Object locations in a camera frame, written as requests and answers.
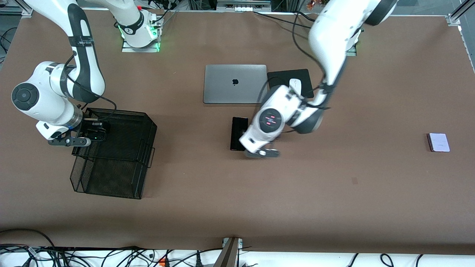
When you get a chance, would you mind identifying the black slab smartphone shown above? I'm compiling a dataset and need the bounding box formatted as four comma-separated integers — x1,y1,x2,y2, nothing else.
230,116,250,151

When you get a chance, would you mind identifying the black mesh basket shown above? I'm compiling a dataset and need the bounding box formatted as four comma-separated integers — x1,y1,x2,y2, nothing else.
70,155,144,200

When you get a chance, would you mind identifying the silver laptop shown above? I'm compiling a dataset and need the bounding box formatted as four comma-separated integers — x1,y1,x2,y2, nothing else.
203,65,268,104

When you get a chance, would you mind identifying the white power strip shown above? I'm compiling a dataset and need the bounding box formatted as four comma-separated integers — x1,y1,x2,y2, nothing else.
216,0,272,12

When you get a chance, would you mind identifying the black mouse pad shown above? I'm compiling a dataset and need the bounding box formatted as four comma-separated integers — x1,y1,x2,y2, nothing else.
267,69,315,100

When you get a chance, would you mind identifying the white computer mouse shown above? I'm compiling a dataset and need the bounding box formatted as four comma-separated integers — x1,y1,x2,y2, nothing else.
289,78,302,98

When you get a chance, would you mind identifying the black mesh tray with handles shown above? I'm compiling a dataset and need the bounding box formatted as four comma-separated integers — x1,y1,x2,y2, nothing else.
72,108,157,168

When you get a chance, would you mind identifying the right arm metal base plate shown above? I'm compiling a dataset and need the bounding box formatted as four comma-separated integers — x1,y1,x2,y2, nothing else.
122,40,161,53

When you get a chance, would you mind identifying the thick black looped cable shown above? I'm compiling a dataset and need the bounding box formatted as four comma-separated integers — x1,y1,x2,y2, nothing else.
0,228,56,249

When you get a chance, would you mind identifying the short aluminium frame rail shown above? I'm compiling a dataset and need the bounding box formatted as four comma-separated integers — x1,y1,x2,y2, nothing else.
0,6,34,17

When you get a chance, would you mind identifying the metal camera post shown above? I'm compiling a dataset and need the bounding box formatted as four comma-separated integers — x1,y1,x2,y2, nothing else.
213,237,243,267

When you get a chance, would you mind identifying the black cable on table edge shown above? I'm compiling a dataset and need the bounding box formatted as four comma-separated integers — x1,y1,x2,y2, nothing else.
253,10,314,29

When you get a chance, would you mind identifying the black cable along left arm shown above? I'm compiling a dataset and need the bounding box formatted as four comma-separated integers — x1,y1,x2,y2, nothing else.
257,13,334,134

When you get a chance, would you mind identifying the long aluminium frame rail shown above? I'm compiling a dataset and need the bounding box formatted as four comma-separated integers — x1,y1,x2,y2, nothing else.
446,0,475,73

